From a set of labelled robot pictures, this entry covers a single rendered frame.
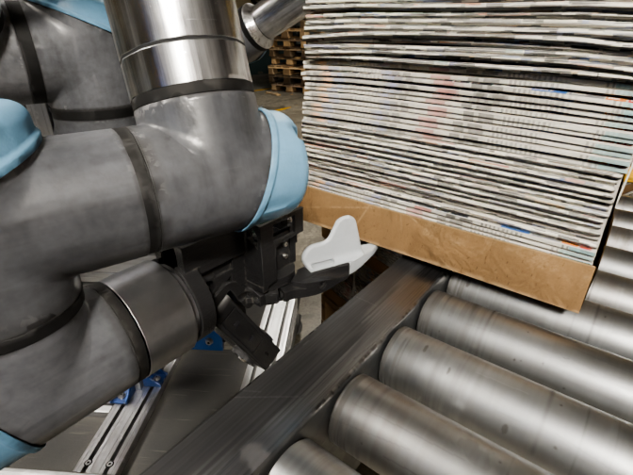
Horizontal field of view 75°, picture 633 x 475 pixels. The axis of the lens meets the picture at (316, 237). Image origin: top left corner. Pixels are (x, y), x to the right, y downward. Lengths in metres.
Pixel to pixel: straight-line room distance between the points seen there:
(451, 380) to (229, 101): 0.23
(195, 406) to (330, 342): 0.80
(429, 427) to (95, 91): 0.53
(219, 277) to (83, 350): 0.11
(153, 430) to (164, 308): 0.80
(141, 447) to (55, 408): 0.79
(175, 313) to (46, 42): 0.40
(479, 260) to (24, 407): 0.33
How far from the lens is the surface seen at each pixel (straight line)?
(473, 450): 0.27
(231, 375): 1.15
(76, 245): 0.23
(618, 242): 0.59
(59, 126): 0.65
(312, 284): 0.37
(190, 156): 0.24
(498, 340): 0.36
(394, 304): 0.36
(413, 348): 0.32
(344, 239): 0.39
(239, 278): 0.36
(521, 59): 0.35
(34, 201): 0.23
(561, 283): 0.38
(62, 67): 0.61
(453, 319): 0.37
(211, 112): 0.25
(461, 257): 0.39
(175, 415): 1.10
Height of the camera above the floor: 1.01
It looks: 27 degrees down
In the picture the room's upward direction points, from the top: straight up
